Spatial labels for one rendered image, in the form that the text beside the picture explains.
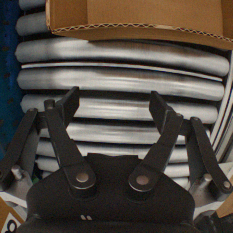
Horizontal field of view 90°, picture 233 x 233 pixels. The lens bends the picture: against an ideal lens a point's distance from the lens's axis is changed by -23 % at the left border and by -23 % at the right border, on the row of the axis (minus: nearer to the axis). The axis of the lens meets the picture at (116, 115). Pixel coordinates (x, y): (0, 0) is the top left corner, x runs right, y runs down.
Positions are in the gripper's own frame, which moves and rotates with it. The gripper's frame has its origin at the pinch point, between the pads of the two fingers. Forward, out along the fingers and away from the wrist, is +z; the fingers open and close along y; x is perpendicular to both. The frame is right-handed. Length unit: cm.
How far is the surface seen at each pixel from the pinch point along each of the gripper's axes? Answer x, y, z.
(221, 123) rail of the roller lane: -7.8, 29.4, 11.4
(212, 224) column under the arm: -59, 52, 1
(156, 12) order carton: 14.6, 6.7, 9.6
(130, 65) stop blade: 3.7, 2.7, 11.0
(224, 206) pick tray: -43, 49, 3
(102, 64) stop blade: 3.7, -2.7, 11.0
